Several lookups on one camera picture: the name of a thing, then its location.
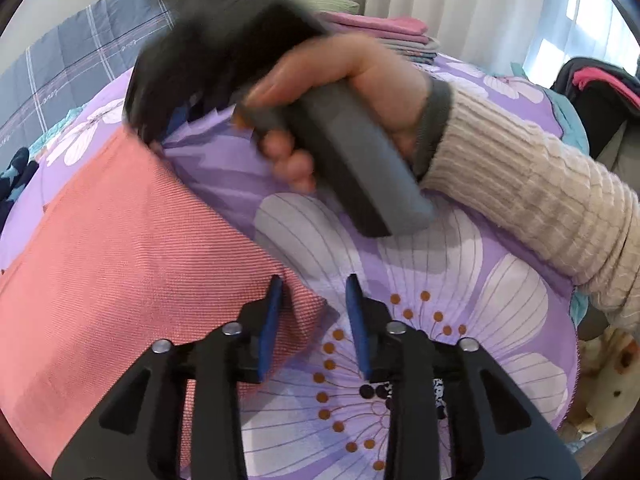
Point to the folded pink garment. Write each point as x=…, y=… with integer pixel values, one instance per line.
x=380, y=25

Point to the person's right hand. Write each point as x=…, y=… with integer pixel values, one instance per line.
x=370, y=75

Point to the white pleated curtain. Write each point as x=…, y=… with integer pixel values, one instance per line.
x=450, y=0

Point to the black and pink bag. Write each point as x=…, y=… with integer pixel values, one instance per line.
x=600, y=95

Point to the salmon pink long-sleeve shirt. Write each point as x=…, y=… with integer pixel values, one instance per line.
x=125, y=270

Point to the person's right forearm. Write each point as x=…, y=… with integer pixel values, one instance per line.
x=525, y=185

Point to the navy star-print garment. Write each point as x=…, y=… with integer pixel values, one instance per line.
x=17, y=175

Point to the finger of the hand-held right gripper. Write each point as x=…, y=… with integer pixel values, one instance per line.
x=185, y=115
x=147, y=107

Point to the folded floral garment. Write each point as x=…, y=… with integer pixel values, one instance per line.
x=425, y=57

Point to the blue plaid quilt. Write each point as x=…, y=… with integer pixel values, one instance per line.
x=75, y=60

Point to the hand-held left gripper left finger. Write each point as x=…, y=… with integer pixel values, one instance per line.
x=267, y=330

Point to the folded grey garment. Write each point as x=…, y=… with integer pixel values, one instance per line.
x=417, y=46

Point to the purple floral bed sheet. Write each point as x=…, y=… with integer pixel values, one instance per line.
x=450, y=285

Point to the green pillow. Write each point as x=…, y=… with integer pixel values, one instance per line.
x=330, y=4

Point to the yellow printed cloth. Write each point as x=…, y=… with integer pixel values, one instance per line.
x=610, y=375

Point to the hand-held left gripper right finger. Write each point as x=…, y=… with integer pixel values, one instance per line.
x=359, y=335

